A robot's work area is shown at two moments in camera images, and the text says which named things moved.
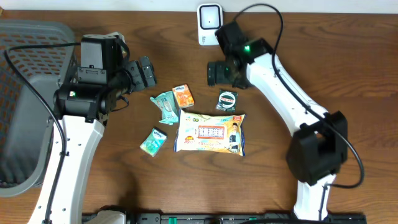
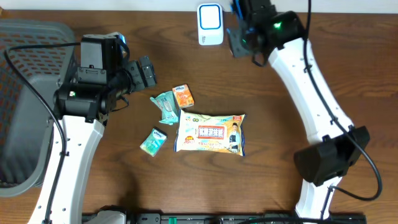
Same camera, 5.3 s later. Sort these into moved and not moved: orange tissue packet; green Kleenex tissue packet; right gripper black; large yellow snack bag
Moved: right gripper black
Not moved: orange tissue packet; large yellow snack bag; green Kleenex tissue packet
